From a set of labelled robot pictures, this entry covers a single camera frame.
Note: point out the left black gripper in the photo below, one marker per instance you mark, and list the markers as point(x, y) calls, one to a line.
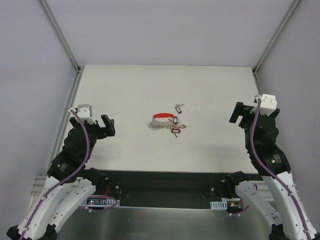
point(100, 131)

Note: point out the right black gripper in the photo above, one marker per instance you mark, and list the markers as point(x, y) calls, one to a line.
point(245, 115)

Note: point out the red handled key organizer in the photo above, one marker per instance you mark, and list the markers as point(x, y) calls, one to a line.
point(161, 121)

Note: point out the black tag key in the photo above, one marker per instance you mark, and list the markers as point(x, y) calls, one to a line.
point(178, 108)
point(174, 120)
point(183, 126)

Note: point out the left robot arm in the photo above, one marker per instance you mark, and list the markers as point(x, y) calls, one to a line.
point(67, 184)

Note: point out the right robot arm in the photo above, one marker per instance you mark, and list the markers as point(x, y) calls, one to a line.
point(288, 220)

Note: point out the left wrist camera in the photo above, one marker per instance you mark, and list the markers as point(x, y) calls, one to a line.
point(84, 111)

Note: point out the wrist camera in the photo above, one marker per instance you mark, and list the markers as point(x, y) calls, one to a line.
point(268, 103)
point(84, 111)

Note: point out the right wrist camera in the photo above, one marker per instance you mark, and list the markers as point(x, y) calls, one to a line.
point(268, 103)

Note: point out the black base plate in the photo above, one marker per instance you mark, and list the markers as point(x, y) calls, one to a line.
point(159, 189)

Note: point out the right aluminium rail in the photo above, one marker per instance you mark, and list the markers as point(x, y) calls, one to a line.
point(291, 129)

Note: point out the aluminium rail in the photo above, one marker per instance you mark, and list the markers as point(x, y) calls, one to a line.
point(291, 129)
point(62, 126)

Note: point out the left white cable duct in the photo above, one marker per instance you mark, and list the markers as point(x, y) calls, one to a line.
point(100, 202)

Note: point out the white cable duct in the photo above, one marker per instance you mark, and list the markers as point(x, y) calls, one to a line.
point(219, 205)
point(100, 202)

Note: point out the left aluminium rail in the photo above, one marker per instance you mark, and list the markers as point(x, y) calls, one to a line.
point(62, 126)

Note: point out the right white cable duct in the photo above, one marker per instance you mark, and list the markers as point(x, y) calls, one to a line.
point(219, 205)

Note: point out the left aluminium frame post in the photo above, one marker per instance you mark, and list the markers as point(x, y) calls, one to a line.
point(59, 34)

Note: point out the aluminium frame post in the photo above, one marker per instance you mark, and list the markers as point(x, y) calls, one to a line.
point(59, 34)
point(293, 7)

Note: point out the right aluminium frame post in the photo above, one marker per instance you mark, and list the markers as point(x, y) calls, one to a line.
point(293, 7)

